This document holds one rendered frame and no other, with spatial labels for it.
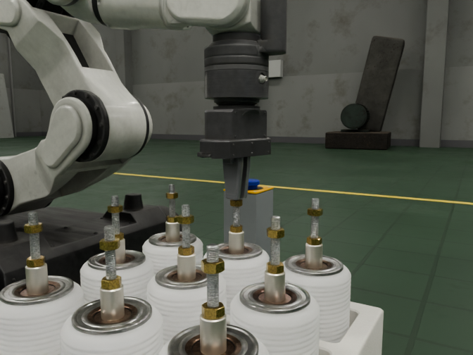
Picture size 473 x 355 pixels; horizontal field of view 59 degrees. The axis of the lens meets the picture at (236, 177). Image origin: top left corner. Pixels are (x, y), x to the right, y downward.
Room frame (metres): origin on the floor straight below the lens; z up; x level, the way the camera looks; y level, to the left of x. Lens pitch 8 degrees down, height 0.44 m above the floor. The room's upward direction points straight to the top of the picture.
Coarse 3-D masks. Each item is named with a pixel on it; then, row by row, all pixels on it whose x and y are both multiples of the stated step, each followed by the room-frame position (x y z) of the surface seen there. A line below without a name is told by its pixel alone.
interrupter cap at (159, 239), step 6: (156, 234) 0.67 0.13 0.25; (162, 234) 0.68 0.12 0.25; (180, 234) 0.68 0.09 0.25; (192, 234) 0.67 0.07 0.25; (150, 240) 0.63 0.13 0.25; (156, 240) 0.64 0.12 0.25; (162, 240) 0.65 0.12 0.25; (180, 240) 0.65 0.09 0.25; (192, 240) 0.64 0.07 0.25; (162, 246) 0.62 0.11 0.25; (168, 246) 0.61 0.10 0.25; (174, 246) 0.62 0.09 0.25
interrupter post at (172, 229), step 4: (168, 224) 0.64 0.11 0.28; (172, 224) 0.64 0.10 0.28; (176, 224) 0.64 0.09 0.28; (168, 228) 0.64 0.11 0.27; (172, 228) 0.64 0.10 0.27; (176, 228) 0.64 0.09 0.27; (168, 232) 0.64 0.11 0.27; (172, 232) 0.64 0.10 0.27; (176, 232) 0.64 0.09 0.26; (168, 236) 0.64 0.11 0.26; (172, 236) 0.64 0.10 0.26; (176, 236) 0.64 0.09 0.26; (168, 240) 0.64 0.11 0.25; (172, 240) 0.64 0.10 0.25; (176, 240) 0.64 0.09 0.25
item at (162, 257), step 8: (200, 240) 0.66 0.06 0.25; (144, 248) 0.63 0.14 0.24; (152, 248) 0.62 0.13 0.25; (160, 248) 0.61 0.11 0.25; (168, 248) 0.61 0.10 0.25; (176, 248) 0.61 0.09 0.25; (200, 248) 0.64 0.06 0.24; (152, 256) 0.61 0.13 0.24; (160, 256) 0.61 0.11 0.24; (168, 256) 0.61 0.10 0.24; (176, 256) 0.61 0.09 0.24; (200, 256) 0.64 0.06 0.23; (160, 264) 0.61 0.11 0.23; (168, 264) 0.61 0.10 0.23; (176, 264) 0.61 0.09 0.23; (200, 264) 0.64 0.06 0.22
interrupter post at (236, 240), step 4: (232, 232) 0.58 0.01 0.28; (240, 232) 0.58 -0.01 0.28; (232, 236) 0.58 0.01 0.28; (236, 236) 0.58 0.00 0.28; (240, 236) 0.58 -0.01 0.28; (232, 240) 0.58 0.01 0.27; (236, 240) 0.58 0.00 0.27; (240, 240) 0.58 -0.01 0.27; (232, 244) 0.58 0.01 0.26; (236, 244) 0.58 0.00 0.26; (240, 244) 0.58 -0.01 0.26; (232, 248) 0.58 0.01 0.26; (236, 248) 0.58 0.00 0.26; (240, 248) 0.58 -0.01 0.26; (232, 252) 0.58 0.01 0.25; (236, 252) 0.58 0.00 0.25; (240, 252) 0.58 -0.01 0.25
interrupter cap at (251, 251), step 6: (222, 246) 0.61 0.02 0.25; (228, 246) 0.61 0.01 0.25; (246, 246) 0.61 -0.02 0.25; (252, 246) 0.61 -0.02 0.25; (258, 246) 0.61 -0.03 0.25; (222, 252) 0.58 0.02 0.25; (228, 252) 0.59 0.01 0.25; (246, 252) 0.59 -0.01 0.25; (252, 252) 0.58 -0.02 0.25; (258, 252) 0.57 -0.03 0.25; (222, 258) 0.56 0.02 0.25; (228, 258) 0.56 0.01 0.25; (234, 258) 0.55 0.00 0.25; (240, 258) 0.56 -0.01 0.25; (246, 258) 0.56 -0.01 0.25; (252, 258) 0.56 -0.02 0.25
